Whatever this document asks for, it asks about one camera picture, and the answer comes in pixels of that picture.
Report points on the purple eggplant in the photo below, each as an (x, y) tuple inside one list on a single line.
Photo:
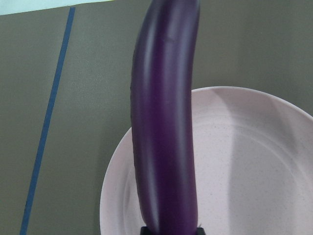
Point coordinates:
[(161, 117)]

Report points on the pink plate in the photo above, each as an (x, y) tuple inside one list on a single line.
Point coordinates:
[(253, 159)]

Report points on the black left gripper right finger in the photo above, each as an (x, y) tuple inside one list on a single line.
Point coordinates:
[(199, 229)]

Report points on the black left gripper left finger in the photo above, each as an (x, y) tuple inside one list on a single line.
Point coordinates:
[(144, 230)]

